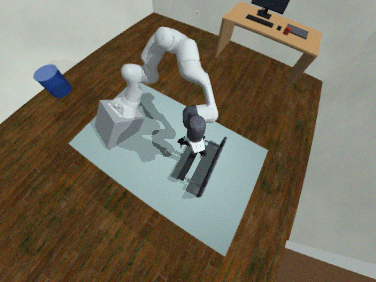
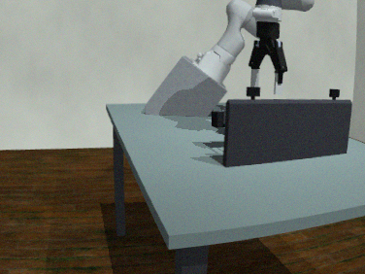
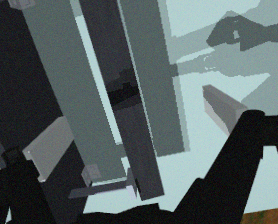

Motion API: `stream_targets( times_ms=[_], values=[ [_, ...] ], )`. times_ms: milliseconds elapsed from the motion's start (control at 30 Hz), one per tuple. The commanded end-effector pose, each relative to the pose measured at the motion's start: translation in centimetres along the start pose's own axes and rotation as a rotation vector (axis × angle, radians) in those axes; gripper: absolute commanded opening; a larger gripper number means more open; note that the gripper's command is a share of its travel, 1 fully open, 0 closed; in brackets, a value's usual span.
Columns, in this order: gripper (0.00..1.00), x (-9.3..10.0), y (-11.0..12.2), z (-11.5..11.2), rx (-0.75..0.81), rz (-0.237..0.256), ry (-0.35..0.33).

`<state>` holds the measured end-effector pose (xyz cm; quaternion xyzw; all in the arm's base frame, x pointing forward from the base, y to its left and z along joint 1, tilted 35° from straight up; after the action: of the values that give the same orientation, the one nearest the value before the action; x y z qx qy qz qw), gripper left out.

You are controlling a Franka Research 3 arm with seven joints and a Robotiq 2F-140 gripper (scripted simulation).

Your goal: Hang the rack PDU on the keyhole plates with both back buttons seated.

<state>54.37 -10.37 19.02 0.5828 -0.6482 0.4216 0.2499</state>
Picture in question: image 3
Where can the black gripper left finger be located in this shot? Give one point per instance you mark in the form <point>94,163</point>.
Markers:
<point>25,169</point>

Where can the dark grey rectangular panel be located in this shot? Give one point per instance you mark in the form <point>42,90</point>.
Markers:
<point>28,106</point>

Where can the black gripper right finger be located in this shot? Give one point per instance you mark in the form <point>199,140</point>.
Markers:
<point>221,196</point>

